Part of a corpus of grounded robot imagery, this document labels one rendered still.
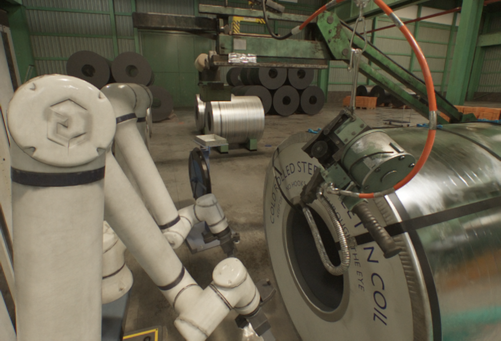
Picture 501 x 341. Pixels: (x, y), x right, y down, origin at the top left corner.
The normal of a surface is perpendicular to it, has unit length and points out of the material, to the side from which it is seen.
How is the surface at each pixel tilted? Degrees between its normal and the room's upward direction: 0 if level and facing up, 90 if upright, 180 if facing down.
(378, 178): 115
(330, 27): 90
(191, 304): 25
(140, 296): 0
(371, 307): 90
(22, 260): 81
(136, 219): 85
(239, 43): 90
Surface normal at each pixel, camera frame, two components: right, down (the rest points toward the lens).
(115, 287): 0.69, -0.20
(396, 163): 0.27, 0.63
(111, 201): 0.47, 0.32
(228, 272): -0.29, -0.79
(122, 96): 0.78, -0.40
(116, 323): 0.00, -0.97
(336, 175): -0.70, -0.39
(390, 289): -0.94, 0.08
